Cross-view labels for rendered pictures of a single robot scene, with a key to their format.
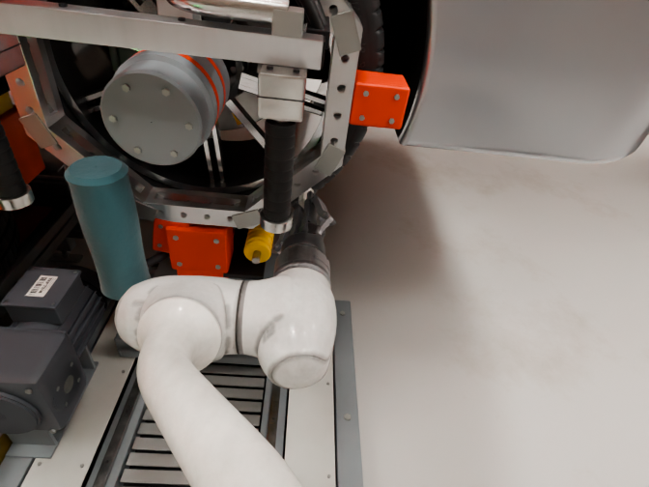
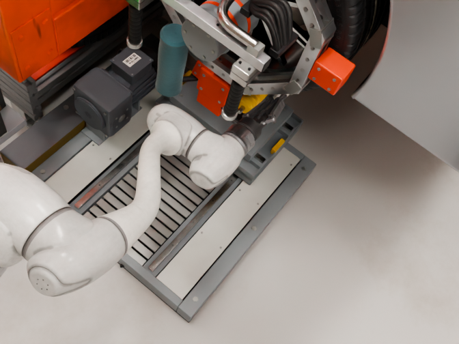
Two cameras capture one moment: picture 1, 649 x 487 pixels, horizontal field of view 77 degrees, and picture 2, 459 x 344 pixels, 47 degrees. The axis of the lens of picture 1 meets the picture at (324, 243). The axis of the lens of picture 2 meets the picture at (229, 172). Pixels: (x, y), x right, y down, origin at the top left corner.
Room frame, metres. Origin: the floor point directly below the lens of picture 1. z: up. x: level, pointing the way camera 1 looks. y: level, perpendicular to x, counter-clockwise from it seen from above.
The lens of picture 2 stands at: (-0.29, -0.33, 1.91)
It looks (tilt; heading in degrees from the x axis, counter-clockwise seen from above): 60 degrees down; 25
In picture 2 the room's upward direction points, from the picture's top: 21 degrees clockwise
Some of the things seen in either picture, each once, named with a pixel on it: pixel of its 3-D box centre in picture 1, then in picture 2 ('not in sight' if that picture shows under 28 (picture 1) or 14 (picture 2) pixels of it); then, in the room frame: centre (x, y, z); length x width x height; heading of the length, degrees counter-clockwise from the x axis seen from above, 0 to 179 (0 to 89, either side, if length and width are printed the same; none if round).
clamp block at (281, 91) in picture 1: (284, 84); (249, 65); (0.48, 0.07, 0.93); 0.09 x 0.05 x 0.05; 5
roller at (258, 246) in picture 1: (264, 219); (264, 86); (0.78, 0.15, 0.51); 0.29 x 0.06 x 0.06; 5
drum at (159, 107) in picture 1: (174, 95); (223, 21); (0.60, 0.25, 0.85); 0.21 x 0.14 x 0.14; 5
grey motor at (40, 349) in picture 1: (64, 343); (129, 91); (0.55, 0.56, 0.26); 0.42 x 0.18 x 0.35; 5
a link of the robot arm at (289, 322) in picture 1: (289, 328); (212, 161); (0.37, 0.03, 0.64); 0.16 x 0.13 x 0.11; 5
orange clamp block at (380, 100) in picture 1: (377, 100); (330, 71); (0.70, -0.05, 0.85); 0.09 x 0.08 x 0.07; 95
